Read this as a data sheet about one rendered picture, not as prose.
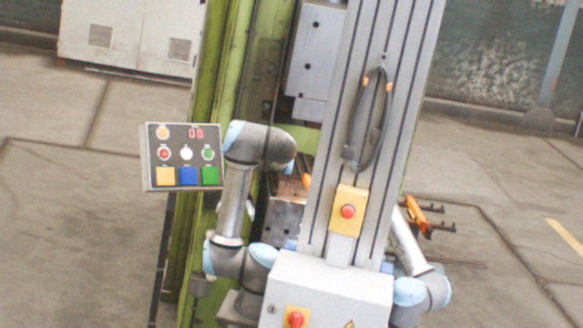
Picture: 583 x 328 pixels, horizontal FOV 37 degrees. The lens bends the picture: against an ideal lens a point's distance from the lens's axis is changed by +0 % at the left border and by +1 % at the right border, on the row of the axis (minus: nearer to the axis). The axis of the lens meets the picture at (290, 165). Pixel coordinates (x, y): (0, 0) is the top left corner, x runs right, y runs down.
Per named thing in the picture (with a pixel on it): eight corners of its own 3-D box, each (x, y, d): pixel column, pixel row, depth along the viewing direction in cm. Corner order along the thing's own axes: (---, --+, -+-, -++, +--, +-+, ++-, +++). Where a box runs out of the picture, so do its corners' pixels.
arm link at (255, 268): (275, 294, 295) (283, 259, 291) (236, 288, 295) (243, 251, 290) (277, 279, 306) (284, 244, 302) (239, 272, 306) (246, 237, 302)
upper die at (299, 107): (336, 125, 382) (341, 104, 379) (291, 117, 379) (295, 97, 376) (323, 100, 421) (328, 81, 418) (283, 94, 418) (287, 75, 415)
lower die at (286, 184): (320, 199, 393) (323, 182, 390) (276, 193, 390) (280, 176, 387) (309, 169, 432) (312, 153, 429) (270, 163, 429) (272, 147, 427)
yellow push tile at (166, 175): (175, 185, 358) (174, 166, 359) (158, 185, 354) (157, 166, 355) (173, 185, 359) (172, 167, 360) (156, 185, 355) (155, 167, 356)
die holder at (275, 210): (332, 299, 403) (352, 210, 389) (251, 288, 397) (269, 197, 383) (318, 248, 455) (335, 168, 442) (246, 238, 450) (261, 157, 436)
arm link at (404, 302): (376, 314, 296) (384, 279, 291) (400, 306, 305) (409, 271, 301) (404, 331, 288) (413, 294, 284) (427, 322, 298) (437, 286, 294)
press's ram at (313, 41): (371, 109, 381) (391, 18, 369) (284, 95, 375) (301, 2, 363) (355, 86, 420) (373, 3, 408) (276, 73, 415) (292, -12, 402)
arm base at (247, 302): (271, 324, 296) (277, 298, 293) (228, 313, 297) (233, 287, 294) (279, 305, 310) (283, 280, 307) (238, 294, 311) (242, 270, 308)
